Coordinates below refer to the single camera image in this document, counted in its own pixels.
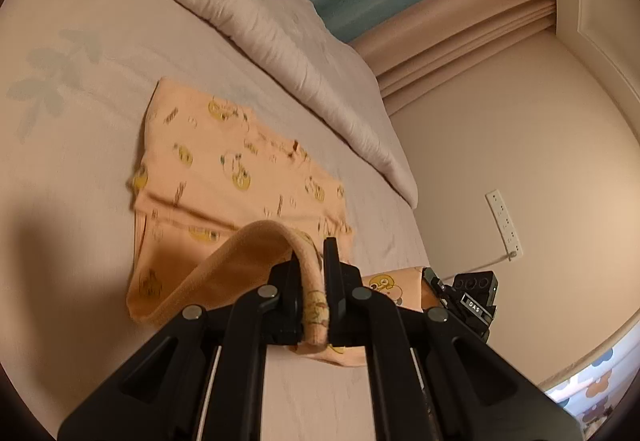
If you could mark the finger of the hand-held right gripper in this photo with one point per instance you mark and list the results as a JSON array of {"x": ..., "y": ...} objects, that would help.
[{"x": 432, "y": 288}]

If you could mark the pink curtain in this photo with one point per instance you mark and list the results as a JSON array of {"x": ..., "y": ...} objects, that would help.
[{"x": 475, "y": 21}]

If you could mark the orange cartoon print shirt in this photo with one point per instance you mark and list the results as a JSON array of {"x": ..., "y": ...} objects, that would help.
[{"x": 215, "y": 161}]

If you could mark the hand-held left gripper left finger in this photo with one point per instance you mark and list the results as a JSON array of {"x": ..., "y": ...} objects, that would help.
[{"x": 287, "y": 303}]

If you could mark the bed with pink sheet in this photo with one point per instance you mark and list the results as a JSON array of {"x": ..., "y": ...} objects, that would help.
[{"x": 75, "y": 171}]

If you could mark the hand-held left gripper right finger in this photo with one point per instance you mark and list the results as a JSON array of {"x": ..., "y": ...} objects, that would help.
[{"x": 332, "y": 291}]

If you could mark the white power strip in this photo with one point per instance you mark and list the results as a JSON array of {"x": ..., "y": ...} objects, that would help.
[{"x": 504, "y": 223}]

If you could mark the cartoon print curtain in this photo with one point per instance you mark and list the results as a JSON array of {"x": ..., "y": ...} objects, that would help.
[{"x": 595, "y": 386}]

